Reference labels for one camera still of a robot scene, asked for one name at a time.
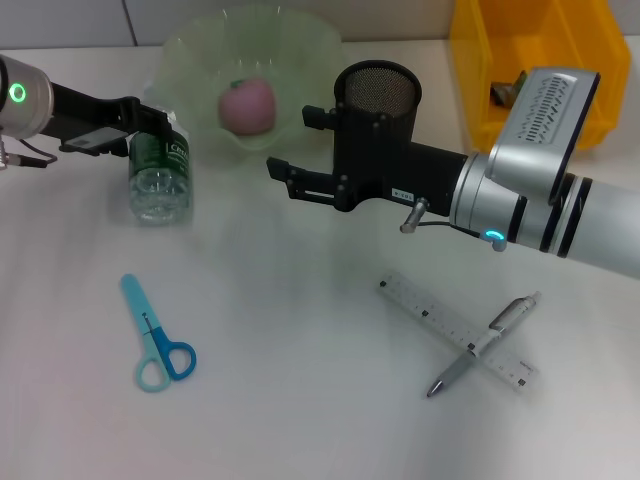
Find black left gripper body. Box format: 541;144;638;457
48;81;137;155

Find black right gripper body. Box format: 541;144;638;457
331;101;470;222

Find pink toy peach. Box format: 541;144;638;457
218;77;278;137

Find clear green-label water bottle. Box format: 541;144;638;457
127;94;195;227

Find translucent green fruit bowl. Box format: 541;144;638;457
152;7;351;169

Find green plastic wrapper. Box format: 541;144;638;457
489;69;529;109

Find black mesh pen holder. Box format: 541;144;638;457
333;60;423;147

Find clear plastic ruler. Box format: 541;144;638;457
375;269;540;397

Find blue safety scissors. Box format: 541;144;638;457
119;273;197;395

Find white grey ballpoint pen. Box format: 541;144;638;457
426;291;545;400

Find yellow plastic bin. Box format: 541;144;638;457
448;0;632;154

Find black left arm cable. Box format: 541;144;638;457
0;138;59;171

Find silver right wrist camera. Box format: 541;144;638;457
487;67;603;201

